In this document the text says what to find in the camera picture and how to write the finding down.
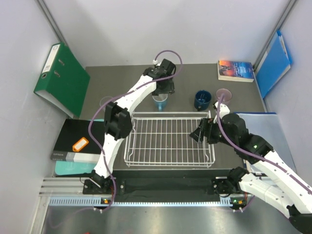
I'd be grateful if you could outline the pink mug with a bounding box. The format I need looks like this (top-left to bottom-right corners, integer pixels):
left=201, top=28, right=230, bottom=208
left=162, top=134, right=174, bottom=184
left=215, top=88, right=233, bottom=105

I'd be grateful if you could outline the black book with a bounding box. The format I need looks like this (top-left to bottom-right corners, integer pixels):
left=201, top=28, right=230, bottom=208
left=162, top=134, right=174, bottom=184
left=50, top=119, right=101, bottom=163

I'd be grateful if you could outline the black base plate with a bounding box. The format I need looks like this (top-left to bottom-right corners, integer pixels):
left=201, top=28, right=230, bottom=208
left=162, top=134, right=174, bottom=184
left=81, top=169, right=243, bottom=202

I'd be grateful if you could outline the green ring binder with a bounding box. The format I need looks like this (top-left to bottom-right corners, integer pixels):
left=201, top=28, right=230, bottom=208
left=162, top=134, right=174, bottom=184
left=34, top=42, right=90, bottom=118

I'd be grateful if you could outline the white wire dish rack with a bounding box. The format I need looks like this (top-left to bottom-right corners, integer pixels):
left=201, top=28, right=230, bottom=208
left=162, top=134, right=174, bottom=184
left=124, top=112, right=215, bottom=169

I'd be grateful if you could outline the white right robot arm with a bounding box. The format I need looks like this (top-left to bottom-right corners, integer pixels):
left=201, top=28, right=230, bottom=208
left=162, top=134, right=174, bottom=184
left=190, top=113, right=312, bottom=234

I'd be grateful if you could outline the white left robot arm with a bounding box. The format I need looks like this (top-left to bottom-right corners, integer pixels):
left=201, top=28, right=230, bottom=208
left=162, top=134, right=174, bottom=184
left=88, top=59, right=176, bottom=194

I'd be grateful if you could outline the light blue mug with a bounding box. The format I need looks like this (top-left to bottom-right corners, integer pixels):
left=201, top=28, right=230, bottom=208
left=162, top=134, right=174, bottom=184
left=152, top=94, right=168, bottom=112

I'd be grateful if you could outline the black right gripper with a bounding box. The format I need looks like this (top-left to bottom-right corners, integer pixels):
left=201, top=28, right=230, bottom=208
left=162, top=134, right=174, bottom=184
left=190, top=117, right=237, bottom=147

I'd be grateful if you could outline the orange key tag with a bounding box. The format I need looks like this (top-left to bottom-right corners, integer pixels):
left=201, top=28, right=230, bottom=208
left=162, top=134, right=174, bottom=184
left=72, top=137, right=89, bottom=152

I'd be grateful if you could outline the white cable duct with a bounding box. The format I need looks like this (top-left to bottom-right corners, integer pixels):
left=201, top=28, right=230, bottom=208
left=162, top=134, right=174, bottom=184
left=49, top=196, right=233, bottom=207

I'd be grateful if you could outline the blue folder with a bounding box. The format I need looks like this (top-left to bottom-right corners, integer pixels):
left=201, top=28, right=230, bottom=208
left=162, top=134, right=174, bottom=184
left=256, top=30, right=293, bottom=98

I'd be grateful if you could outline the paperback book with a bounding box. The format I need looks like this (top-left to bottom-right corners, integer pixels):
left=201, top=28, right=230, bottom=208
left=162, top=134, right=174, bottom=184
left=217, top=60, right=254, bottom=82

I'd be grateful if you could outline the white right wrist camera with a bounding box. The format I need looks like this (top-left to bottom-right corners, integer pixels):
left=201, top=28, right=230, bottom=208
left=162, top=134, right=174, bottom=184
left=213, top=101, right=230, bottom=123

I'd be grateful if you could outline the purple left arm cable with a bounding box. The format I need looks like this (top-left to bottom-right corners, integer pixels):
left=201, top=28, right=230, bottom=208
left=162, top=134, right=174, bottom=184
left=88, top=50, right=183, bottom=212

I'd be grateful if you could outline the dark blue mug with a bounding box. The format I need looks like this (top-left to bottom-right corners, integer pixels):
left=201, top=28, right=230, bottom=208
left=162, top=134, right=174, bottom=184
left=194, top=90, right=212, bottom=111

